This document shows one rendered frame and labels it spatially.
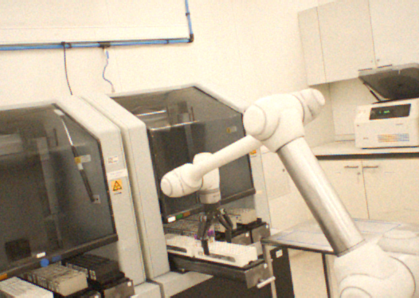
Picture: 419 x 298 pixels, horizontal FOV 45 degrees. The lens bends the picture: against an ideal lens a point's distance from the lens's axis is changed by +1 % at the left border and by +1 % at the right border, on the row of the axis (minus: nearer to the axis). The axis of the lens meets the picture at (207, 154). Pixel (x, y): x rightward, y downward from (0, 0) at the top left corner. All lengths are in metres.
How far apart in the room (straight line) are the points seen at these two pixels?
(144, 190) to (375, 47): 2.81
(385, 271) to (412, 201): 2.72
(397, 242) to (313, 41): 3.40
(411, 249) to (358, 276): 0.24
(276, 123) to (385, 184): 2.83
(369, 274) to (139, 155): 1.17
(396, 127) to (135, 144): 2.46
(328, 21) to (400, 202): 1.72
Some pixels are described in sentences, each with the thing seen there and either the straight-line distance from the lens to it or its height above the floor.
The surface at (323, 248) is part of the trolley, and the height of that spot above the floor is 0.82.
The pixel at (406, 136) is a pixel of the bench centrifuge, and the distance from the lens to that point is 4.15.
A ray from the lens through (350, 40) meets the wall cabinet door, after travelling 4.67.
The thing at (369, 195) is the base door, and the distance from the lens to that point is 4.42.
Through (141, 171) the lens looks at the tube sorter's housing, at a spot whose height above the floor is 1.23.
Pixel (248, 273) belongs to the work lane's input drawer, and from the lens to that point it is 2.03.
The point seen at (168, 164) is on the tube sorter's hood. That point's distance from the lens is 2.33.
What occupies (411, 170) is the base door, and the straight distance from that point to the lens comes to 4.19.
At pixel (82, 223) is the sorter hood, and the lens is 2.11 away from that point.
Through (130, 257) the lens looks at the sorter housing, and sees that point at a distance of 2.26.
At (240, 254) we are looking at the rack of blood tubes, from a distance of 2.04.
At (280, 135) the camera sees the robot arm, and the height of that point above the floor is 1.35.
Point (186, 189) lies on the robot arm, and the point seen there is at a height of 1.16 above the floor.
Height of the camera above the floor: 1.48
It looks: 6 degrees down
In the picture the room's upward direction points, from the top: 9 degrees counter-clockwise
